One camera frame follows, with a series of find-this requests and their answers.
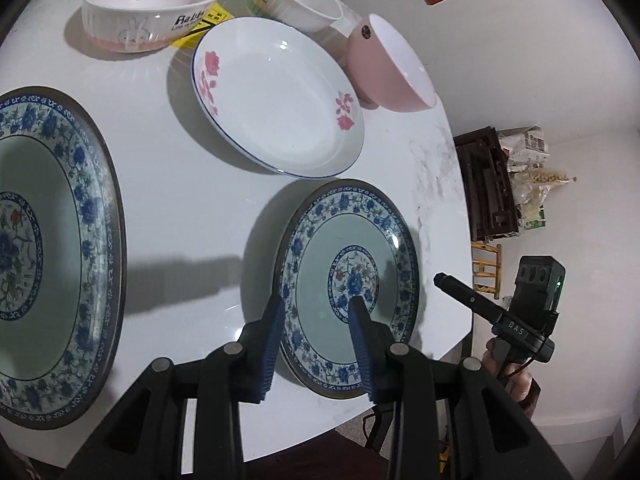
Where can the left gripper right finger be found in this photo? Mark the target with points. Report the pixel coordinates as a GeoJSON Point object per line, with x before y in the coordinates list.
{"type": "Point", "coordinates": [370, 340]}

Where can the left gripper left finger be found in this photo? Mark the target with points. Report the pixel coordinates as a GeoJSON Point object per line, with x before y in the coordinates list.
{"type": "Point", "coordinates": [261, 341]}

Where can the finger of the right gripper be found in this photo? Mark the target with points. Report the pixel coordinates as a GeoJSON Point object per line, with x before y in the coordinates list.
{"type": "Point", "coordinates": [471, 299]}

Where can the small blue floral plate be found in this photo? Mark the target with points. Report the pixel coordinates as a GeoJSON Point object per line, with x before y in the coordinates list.
{"type": "Point", "coordinates": [346, 240]}

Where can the pink bowl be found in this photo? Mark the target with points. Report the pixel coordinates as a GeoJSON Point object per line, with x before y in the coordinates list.
{"type": "Point", "coordinates": [385, 70]}

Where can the white plate pink flowers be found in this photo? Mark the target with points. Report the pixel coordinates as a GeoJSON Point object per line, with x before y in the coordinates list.
{"type": "Point", "coordinates": [278, 98]}

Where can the person's right hand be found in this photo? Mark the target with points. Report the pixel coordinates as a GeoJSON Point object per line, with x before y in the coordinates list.
{"type": "Point", "coordinates": [525, 391]}

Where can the small yellow wooden stool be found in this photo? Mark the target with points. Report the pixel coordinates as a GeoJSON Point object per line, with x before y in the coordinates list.
{"type": "Point", "coordinates": [487, 268]}

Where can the dark wooden shelf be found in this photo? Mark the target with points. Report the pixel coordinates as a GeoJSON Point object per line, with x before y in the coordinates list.
{"type": "Point", "coordinates": [488, 193]}

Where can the bags of food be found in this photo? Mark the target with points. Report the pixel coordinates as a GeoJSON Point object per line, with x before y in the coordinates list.
{"type": "Point", "coordinates": [531, 180]}

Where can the large blue floral plate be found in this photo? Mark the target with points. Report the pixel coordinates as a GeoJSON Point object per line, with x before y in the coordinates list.
{"type": "Point", "coordinates": [63, 259]}

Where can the yellow warning sticker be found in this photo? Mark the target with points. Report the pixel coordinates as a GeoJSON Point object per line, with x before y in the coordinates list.
{"type": "Point", "coordinates": [214, 16]}

